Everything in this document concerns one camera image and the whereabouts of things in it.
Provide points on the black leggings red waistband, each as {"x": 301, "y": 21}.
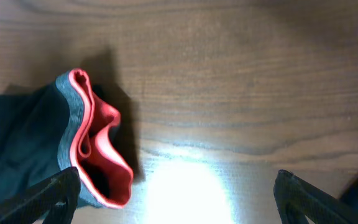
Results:
{"x": 64, "y": 124}

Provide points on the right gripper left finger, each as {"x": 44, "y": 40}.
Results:
{"x": 55, "y": 199}

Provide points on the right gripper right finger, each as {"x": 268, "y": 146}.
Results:
{"x": 299, "y": 202}

